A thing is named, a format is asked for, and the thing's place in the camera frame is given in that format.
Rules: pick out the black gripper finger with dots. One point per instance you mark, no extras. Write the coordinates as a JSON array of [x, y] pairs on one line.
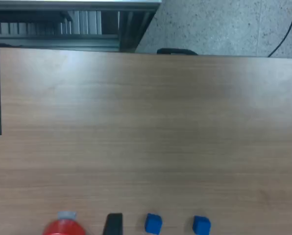
[[113, 225]]

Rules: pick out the black plastic object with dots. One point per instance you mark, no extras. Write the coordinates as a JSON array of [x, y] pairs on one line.
[[176, 51]]

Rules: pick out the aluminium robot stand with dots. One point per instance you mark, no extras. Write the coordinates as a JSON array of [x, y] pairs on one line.
[[62, 41]]

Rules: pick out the blue cube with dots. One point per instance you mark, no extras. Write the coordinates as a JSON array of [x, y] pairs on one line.
[[201, 225], [153, 224]]

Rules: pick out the red plastic bin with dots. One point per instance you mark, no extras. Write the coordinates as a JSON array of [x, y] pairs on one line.
[[64, 228]]

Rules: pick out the grey-blue tape piece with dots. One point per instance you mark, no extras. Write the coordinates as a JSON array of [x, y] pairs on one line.
[[67, 215]]

